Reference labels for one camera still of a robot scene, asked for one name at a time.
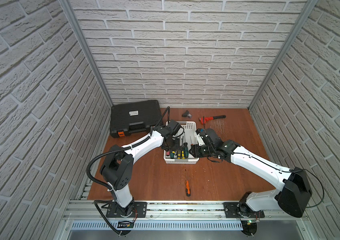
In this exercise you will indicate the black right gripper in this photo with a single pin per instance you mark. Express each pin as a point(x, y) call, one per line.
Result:
point(196, 150)

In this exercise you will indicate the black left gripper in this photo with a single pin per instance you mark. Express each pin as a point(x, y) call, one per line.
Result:
point(176, 147)

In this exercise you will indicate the green black screwdriver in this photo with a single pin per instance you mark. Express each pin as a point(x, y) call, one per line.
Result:
point(186, 150)

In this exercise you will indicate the orange handle screwdriver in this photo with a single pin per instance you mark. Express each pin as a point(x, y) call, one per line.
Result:
point(188, 188)

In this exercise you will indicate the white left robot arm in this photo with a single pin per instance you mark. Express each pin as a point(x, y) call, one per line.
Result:
point(118, 163)

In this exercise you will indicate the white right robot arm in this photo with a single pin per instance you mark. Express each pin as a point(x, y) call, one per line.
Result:
point(292, 191)

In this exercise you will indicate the white plastic bin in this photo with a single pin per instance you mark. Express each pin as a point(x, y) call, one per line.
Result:
point(188, 132)

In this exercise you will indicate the small black tool part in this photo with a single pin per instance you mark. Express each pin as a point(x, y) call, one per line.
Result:
point(186, 114)

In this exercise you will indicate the red pipe wrench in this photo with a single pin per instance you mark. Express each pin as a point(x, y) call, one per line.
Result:
point(204, 120)

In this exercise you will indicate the black plastic tool case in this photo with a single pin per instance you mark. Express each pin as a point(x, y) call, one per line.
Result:
point(130, 118)

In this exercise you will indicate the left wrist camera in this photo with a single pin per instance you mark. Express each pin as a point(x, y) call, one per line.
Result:
point(173, 127)

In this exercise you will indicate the aluminium mounting rail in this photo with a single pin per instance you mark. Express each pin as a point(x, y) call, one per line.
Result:
point(194, 211)

